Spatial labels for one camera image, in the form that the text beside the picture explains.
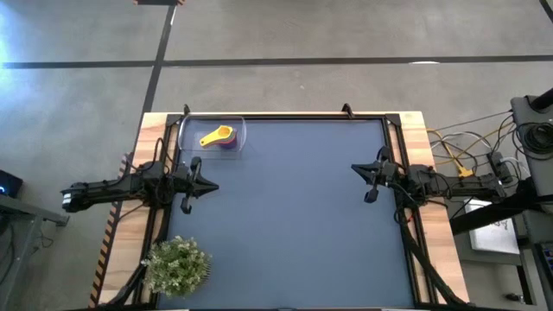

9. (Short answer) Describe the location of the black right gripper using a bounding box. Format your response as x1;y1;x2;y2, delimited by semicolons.
350;145;399;205

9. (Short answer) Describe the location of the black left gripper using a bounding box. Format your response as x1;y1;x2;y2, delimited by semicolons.
173;155;220;215

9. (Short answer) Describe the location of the purple plastic measuring cup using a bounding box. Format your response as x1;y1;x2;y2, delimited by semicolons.
219;129;239;151

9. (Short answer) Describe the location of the yellow plastic measuring cup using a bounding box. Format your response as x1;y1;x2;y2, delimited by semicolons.
199;124;235;149

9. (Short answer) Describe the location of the clear plastic basket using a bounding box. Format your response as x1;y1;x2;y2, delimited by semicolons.
177;115;248;161

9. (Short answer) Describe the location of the artificial green potted plant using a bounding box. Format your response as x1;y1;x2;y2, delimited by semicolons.
141;235;213;299

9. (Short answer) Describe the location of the grey-blue table mat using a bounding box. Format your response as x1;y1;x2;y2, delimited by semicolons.
166;118;416;309

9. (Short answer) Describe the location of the black yellow hazard tape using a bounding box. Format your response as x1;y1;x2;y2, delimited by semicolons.
88;151;131;308

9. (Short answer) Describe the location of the black metal beam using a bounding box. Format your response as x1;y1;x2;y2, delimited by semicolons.
448;189;553;235

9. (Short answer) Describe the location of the black power strip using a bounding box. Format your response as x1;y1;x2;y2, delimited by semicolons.
486;150;514;183

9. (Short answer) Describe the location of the white board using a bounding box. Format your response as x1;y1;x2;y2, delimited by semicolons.
463;198;520;255

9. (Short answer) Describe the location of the grey equipment stand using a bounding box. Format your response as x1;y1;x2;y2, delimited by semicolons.
509;94;553;202

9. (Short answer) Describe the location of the grey metal desk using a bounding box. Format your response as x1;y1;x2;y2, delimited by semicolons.
0;194;70;311

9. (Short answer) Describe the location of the black pole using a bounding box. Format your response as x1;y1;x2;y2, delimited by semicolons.
530;87;553;111

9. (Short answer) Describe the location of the black electronic device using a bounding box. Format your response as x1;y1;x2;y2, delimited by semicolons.
0;169;24;199

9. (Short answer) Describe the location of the black metal table frame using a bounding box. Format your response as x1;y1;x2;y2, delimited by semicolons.
103;111;470;310

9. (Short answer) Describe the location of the yellow cable with plug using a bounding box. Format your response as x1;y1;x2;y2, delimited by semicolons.
427;124;515;179

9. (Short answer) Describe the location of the black cable coil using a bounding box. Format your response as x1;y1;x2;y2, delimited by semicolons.
515;122;553;160

